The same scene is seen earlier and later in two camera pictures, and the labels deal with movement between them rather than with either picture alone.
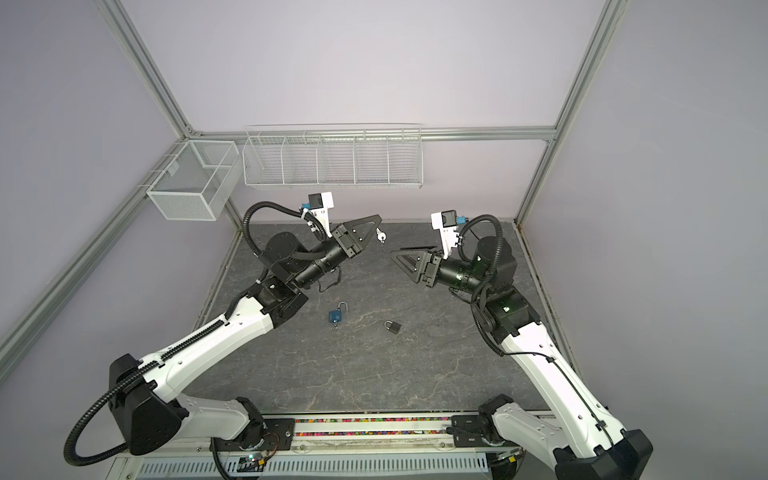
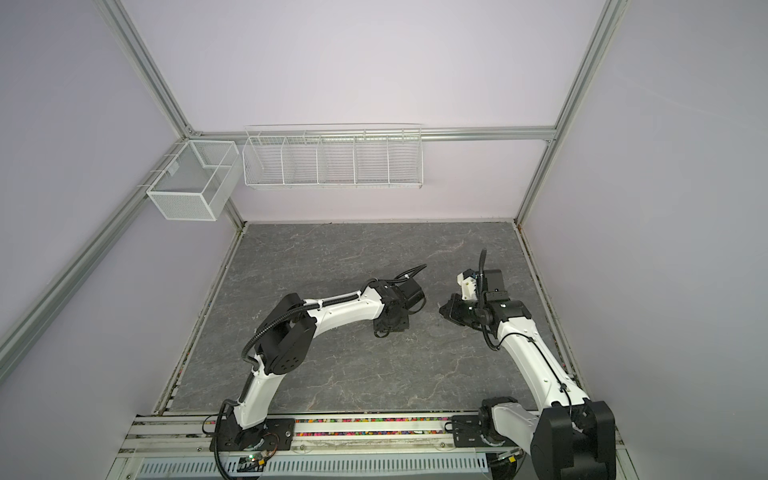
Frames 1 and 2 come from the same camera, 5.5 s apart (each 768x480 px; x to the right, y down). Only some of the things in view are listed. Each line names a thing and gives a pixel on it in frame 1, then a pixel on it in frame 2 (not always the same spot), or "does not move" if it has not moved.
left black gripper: (357, 245) → (379, 325)
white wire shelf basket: (340, 156) does not move
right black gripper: (429, 269) → (454, 313)
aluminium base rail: (410, 436) does not move
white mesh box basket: (197, 182) does not move
